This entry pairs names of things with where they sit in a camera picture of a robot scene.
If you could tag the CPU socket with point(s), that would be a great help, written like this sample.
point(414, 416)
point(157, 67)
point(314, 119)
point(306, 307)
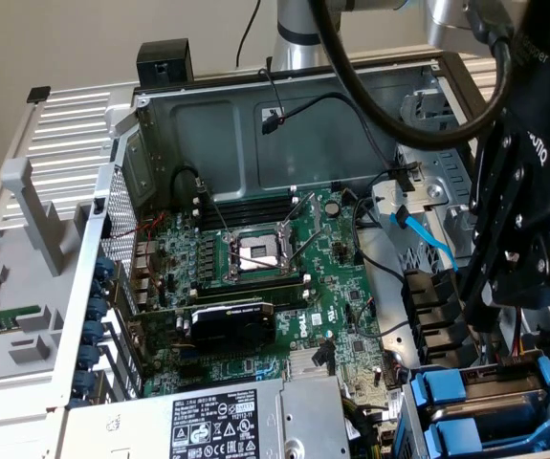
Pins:
point(255, 251)

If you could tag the silver chipset heat sink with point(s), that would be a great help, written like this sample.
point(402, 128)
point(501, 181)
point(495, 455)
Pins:
point(299, 365)

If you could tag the green Dell motherboard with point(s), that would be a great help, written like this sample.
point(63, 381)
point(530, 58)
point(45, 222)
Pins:
point(322, 287)

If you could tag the grey parts rack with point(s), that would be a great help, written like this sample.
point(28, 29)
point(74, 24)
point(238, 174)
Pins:
point(35, 215)

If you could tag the black RAM slot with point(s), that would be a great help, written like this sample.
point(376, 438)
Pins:
point(255, 202)
point(255, 279)
point(255, 221)
point(255, 284)
point(255, 208)
point(255, 214)

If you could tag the thin metal locking lever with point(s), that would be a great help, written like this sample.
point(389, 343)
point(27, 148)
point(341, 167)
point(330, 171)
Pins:
point(255, 261)
point(217, 212)

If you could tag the silver coin battery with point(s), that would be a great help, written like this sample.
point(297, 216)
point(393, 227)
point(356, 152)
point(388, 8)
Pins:
point(333, 207)

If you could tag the black box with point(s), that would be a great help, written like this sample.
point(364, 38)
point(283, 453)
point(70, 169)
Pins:
point(164, 57)

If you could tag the green RAM stick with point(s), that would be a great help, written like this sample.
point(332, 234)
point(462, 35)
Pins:
point(2, 319)
point(250, 294)

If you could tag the black finned plastic bracket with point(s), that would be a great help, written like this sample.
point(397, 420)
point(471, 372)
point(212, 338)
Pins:
point(427, 311)

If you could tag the black graphics card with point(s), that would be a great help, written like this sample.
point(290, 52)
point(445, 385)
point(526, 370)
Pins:
point(236, 330)

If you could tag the blue drive caddies in bay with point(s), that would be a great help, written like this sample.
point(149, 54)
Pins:
point(411, 421)

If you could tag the metal socket cover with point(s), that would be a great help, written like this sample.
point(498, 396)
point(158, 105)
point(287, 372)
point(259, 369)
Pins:
point(288, 244)

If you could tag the grey power supply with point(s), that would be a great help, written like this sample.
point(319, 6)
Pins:
point(303, 416)

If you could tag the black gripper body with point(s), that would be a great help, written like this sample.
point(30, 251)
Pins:
point(542, 95)

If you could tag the open grey PC case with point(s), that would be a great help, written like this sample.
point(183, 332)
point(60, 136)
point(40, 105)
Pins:
point(207, 143)

